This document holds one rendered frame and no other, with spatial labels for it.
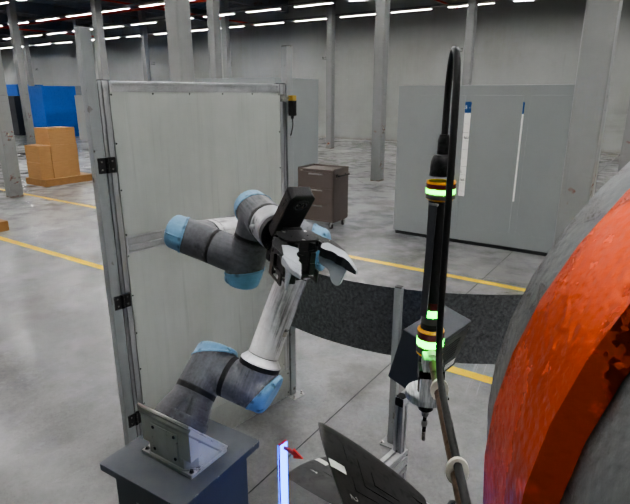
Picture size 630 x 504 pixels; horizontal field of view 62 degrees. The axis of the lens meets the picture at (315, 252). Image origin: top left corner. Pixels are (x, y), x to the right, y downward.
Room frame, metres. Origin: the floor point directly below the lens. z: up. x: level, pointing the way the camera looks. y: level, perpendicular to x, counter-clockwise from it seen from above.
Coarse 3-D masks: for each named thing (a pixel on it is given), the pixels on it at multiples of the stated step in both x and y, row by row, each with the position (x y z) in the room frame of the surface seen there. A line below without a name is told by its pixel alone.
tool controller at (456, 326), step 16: (448, 320) 1.56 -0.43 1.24; (464, 320) 1.58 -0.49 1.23; (416, 336) 1.44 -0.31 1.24; (448, 336) 1.47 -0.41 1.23; (464, 336) 1.58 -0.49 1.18; (400, 352) 1.47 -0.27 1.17; (416, 352) 1.43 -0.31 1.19; (448, 352) 1.50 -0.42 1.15; (400, 368) 1.47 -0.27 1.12; (416, 368) 1.43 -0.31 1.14; (448, 368) 1.57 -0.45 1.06; (400, 384) 1.46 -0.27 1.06
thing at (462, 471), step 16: (448, 64) 0.76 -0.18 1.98; (448, 80) 0.77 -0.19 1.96; (448, 96) 0.77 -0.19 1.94; (448, 112) 0.77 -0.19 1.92; (448, 160) 0.69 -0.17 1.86; (448, 176) 0.69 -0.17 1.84; (448, 192) 0.69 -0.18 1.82; (448, 208) 0.68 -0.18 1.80; (448, 224) 0.68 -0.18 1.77; (448, 240) 0.69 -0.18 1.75; (432, 384) 0.64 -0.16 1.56; (448, 416) 0.56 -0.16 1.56; (448, 432) 0.53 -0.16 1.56; (448, 464) 0.48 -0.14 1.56; (464, 464) 0.48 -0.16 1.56; (448, 480) 0.48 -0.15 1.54; (464, 480) 0.45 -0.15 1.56; (464, 496) 0.43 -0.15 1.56
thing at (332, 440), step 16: (320, 432) 0.71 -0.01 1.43; (336, 432) 0.74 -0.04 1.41; (336, 448) 0.69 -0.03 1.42; (352, 448) 0.72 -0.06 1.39; (352, 464) 0.68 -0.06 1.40; (368, 464) 0.70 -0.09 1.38; (384, 464) 0.74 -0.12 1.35; (336, 480) 0.61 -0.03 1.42; (352, 480) 0.64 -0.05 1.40; (368, 480) 0.66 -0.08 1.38; (384, 480) 0.69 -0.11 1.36; (400, 480) 0.72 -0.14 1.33; (368, 496) 0.63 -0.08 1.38; (384, 496) 0.66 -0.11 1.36; (400, 496) 0.68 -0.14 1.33; (416, 496) 0.71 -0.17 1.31
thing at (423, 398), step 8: (424, 352) 0.75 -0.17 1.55; (424, 360) 0.72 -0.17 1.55; (424, 368) 0.72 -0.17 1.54; (424, 376) 0.73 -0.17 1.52; (408, 384) 0.80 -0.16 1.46; (416, 384) 0.80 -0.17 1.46; (424, 384) 0.74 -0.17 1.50; (408, 392) 0.77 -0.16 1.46; (416, 392) 0.77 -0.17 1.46; (424, 392) 0.74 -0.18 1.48; (408, 400) 0.76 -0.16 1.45; (416, 400) 0.75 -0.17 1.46; (424, 400) 0.74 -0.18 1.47; (432, 400) 0.74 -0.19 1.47
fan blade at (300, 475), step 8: (304, 464) 0.92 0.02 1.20; (312, 464) 0.93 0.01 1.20; (320, 464) 0.93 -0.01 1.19; (296, 472) 0.88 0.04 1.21; (304, 472) 0.89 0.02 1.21; (328, 472) 0.90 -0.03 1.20; (296, 480) 0.86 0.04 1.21; (304, 480) 0.86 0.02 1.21; (312, 480) 0.87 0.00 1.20; (320, 480) 0.87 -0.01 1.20; (328, 480) 0.88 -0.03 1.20; (304, 488) 0.84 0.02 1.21; (312, 488) 0.85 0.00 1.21; (320, 488) 0.85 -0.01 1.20; (328, 488) 0.85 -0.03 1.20; (336, 488) 0.86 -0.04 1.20; (320, 496) 0.83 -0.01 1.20; (328, 496) 0.83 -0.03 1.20; (336, 496) 0.83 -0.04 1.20
